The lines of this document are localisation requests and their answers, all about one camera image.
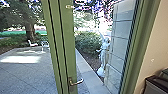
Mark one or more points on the green framed glass door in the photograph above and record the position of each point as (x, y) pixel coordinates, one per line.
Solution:
(61, 50)

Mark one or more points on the green outdoor hedge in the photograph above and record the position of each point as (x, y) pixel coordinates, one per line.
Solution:
(87, 41)

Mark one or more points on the brown tree trunk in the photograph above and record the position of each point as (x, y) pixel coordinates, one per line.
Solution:
(30, 31)

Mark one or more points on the low green shrub bed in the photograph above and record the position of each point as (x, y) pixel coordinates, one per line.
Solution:
(13, 40)

